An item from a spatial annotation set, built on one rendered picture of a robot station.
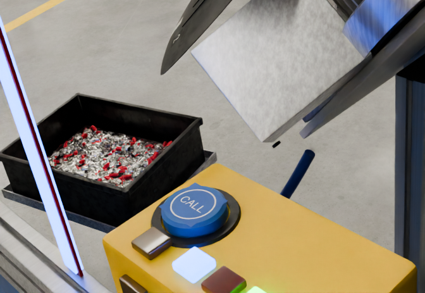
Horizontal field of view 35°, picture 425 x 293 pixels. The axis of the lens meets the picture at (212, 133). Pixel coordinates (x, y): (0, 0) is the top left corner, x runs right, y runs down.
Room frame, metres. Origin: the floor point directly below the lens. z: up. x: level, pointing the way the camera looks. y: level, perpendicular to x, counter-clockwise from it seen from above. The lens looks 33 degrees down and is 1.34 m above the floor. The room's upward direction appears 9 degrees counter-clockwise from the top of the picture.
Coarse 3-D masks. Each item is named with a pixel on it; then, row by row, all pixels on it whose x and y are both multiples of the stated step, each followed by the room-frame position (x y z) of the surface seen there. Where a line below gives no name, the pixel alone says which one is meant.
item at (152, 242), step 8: (144, 232) 0.31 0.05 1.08; (152, 232) 0.31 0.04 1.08; (160, 232) 0.31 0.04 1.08; (136, 240) 0.31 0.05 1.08; (144, 240) 0.31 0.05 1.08; (152, 240) 0.30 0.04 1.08; (160, 240) 0.30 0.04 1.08; (168, 240) 0.30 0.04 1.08; (136, 248) 0.30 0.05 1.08; (144, 248) 0.30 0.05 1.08; (152, 248) 0.30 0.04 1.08; (160, 248) 0.30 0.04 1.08; (144, 256) 0.30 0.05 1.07; (152, 256) 0.29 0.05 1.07
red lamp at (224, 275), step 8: (216, 272) 0.27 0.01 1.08; (224, 272) 0.27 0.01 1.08; (232, 272) 0.27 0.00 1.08; (208, 280) 0.26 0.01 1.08; (216, 280) 0.26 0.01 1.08; (224, 280) 0.26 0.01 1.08; (232, 280) 0.26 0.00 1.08; (240, 280) 0.26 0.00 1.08; (208, 288) 0.26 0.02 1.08; (216, 288) 0.26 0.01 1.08; (224, 288) 0.26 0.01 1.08; (232, 288) 0.26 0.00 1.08; (240, 288) 0.26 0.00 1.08
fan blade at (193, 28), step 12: (192, 0) 0.92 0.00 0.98; (204, 0) 0.86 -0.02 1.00; (216, 0) 0.83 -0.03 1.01; (228, 0) 0.80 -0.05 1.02; (192, 12) 0.87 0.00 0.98; (204, 12) 0.83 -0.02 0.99; (216, 12) 0.80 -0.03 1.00; (180, 24) 0.90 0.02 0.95; (192, 24) 0.84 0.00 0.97; (204, 24) 0.81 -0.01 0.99; (192, 36) 0.82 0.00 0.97; (168, 48) 0.87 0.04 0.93; (180, 48) 0.82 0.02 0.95; (168, 60) 0.83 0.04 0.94
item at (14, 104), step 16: (0, 48) 0.52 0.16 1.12; (0, 64) 0.53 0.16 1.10; (16, 96) 0.52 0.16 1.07; (16, 112) 0.53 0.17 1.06; (32, 144) 0.52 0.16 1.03; (32, 160) 0.53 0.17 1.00; (48, 192) 0.52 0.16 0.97; (48, 208) 0.53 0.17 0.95; (64, 240) 0.52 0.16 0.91; (64, 256) 0.53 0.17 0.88
